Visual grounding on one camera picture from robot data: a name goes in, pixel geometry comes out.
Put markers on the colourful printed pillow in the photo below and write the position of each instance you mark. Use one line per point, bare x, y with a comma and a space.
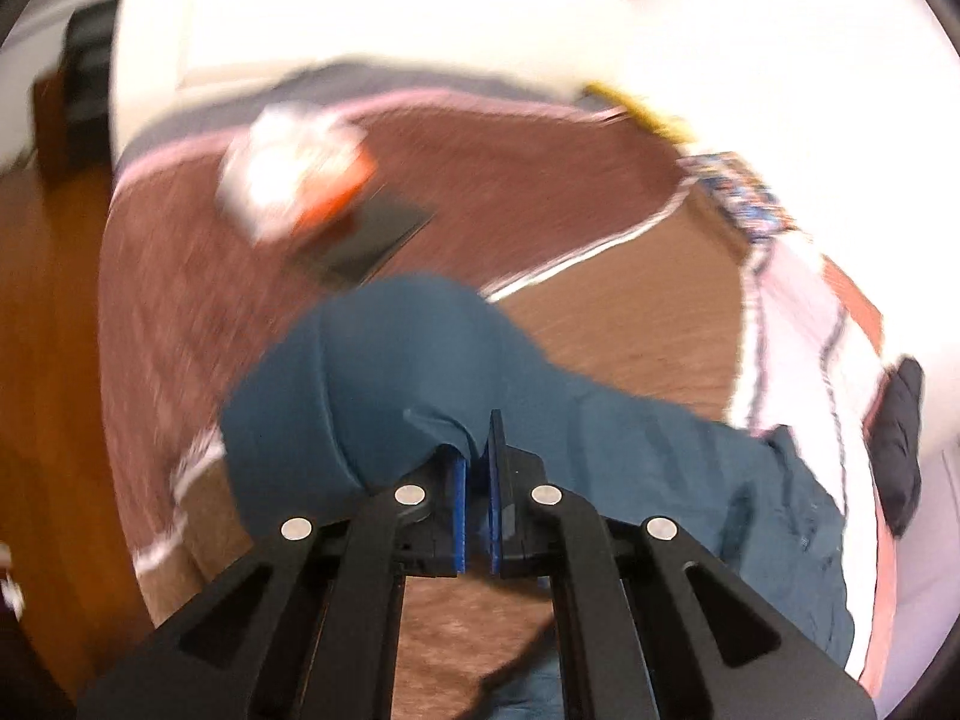
739, 195

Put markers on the dark wooden nightstand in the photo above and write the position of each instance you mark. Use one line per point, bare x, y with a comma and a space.
75, 112

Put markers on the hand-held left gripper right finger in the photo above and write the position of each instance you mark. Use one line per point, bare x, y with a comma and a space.
495, 517

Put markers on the white and orange bag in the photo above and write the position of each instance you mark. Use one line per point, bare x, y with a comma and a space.
277, 172

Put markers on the black flat pad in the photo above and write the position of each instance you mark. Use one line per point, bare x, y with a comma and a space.
367, 240

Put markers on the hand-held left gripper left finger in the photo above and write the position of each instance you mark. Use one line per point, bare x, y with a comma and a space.
458, 517

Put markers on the teal garment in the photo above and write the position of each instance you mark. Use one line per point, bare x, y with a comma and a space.
390, 375

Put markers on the black jacket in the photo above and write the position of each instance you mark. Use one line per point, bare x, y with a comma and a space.
896, 450

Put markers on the striped bed blanket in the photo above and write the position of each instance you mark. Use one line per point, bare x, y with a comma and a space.
525, 187

